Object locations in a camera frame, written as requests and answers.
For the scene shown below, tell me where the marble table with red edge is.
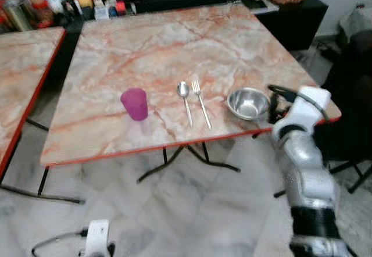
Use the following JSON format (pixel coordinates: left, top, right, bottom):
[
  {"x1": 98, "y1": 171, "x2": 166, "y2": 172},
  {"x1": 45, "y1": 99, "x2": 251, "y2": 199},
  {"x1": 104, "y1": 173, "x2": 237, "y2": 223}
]
[{"x1": 0, "y1": 27, "x2": 66, "y2": 177}]

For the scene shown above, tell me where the orange sauce bottle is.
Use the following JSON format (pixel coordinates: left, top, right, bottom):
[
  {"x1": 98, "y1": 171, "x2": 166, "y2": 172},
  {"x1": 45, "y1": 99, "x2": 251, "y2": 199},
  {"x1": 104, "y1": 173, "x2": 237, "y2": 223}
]
[{"x1": 22, "y1": 0, "x2": 55, "y2": 28}]

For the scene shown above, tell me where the steel bowl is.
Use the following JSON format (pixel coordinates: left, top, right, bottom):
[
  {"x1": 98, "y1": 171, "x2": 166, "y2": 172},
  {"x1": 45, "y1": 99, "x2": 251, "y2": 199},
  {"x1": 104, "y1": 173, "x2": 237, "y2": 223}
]
[{"x1": 226, "y1": 87, "x2": 271, "y2": 121}]

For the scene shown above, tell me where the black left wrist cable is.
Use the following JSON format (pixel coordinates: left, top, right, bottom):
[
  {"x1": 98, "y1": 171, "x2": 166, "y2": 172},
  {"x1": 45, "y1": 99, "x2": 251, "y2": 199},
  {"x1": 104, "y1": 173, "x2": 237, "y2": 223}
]
[{"x1": 31, "y1": 229, "x2": 88, "y2": 257}]

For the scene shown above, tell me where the white tray on cabinet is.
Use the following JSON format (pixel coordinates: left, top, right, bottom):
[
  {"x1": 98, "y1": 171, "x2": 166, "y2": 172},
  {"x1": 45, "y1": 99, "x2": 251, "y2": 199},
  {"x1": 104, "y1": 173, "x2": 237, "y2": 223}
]
[{"x1": 232, "y1": 0, "x2": 280, "y2": 15}]

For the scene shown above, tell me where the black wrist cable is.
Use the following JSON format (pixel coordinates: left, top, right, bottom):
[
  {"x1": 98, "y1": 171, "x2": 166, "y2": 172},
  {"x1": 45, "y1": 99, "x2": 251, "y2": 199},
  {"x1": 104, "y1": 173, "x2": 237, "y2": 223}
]
[
  {"x1": 284, "y1": 90, "x2": 324, "y2": 122},
  {"x1": 31, "y1": 229, "x2": 88, "y2": 257}
]

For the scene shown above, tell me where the small black figure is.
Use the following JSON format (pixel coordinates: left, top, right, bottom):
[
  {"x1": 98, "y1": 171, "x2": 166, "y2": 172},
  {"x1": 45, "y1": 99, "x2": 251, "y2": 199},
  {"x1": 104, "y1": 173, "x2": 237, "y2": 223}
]
[{"x1": 63, "y1": 0, "x2": 80, "y2": 19}]

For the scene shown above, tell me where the metal canister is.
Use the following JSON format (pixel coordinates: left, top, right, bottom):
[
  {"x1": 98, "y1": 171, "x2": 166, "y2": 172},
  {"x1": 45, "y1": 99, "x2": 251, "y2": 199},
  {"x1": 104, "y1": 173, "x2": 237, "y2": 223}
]
[{"x1": 5, "y1": 0, "x2": 33, "y2": 33}]

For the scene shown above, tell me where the black chair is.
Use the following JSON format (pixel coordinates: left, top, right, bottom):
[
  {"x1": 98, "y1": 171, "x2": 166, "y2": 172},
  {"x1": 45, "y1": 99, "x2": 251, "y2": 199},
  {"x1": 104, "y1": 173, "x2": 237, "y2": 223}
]
[{"x1": 314, "y1": 29, "x2": 372, "y2": 195}]

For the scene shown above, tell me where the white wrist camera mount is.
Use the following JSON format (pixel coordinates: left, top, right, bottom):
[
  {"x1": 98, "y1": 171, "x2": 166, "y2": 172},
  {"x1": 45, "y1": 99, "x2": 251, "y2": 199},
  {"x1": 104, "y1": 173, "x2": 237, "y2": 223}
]
[
  {"x1": 84, "y1": 219, "x2": 111, "y2": 257},
  {"x1": 273, "y1": 86, "x2": 332, "y2": 139}
]

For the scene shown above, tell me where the steel spoon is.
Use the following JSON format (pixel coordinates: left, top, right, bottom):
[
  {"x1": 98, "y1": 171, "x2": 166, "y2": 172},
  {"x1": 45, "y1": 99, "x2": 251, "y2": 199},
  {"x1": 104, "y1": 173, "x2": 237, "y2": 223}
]
[{"x1": 177, "y1": 81, "x2": 194, "y2": 128}]

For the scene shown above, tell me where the small yellow-topped figure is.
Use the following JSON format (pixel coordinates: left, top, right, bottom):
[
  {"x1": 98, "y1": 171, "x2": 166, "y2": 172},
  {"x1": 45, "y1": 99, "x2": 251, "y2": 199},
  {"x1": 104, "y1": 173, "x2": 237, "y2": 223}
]
[{"x1": 79, "y1": 0, "x2": 95, "y2": 19}]

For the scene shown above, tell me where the small white grey box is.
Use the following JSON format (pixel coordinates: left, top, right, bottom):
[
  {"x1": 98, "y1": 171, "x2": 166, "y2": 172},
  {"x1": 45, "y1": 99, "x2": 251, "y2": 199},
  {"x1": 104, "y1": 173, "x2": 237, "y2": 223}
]
[{"x1": 94, "y1": 1, "x2": 110, "y2": 20}]

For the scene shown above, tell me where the white cloth bundle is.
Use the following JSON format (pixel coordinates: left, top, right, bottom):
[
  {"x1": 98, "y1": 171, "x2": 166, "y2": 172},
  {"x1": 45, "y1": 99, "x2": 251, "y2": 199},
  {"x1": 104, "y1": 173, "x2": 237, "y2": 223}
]
[{"x1": 340, "y1": 4, "x2": 372, "y2": 37}]

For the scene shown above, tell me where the small red container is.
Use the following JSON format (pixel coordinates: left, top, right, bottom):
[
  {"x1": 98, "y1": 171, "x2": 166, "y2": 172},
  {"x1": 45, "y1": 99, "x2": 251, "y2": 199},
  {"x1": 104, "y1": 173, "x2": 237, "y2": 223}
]
[{"x1": 115, "y1": 0, "x2": 127, "y2": 16}]

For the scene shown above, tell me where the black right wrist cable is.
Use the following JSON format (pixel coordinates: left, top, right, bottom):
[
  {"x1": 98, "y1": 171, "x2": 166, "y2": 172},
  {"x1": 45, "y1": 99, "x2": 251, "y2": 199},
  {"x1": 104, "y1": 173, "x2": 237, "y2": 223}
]
[{"x1": 284, "y1": 90, "x2": 324, "y2": 122}]

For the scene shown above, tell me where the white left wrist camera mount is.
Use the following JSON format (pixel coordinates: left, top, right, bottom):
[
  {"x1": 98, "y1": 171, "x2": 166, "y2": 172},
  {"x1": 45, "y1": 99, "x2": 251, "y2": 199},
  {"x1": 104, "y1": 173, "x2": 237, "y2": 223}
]
[{"x1": 84, "y1": 219, "x2": 111, "y2": 257}]

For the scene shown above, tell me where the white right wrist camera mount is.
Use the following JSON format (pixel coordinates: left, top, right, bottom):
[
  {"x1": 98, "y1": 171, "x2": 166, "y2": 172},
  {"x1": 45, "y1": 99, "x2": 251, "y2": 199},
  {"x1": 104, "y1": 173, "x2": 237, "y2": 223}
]
[{"x1": 273, "y1": 86, "x2": 332, "y2": 139}]

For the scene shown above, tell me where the black low cabinet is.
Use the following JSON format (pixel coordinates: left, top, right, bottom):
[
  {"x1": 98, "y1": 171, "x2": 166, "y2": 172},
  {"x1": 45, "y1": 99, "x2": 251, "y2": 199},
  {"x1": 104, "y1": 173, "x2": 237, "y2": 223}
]
[{"x1": 110, "y1": 0, "x2": 330, "y2": 52}]

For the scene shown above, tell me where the large marble folding table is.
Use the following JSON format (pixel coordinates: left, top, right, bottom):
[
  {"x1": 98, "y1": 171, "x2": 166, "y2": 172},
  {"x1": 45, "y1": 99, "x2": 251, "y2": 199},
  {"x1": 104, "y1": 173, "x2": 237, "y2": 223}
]
[{"x1": 0, "y1": 2, "x2": 343, "y2": 205}]

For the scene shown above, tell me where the steel fork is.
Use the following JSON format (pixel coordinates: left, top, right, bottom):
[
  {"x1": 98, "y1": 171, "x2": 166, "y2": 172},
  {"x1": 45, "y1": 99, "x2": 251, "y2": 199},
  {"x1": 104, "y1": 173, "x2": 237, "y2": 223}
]
[{"x1": 191, "y1": 80, "x2": 212, "y2": 130}]

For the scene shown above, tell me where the purple plastic cup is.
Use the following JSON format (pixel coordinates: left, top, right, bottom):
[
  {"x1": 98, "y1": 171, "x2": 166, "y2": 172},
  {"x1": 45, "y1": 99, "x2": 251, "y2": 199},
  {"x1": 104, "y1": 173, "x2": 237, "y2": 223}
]
[{"x1": 120, "y1": 88, "x2": 149, "y2": 122}]

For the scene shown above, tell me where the small white jar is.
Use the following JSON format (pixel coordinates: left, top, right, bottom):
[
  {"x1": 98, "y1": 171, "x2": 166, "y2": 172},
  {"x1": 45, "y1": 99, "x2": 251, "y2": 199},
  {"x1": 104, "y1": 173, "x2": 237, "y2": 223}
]
[{"x1": 49, "y1": 0, "x2": 63, "y2": 15}]

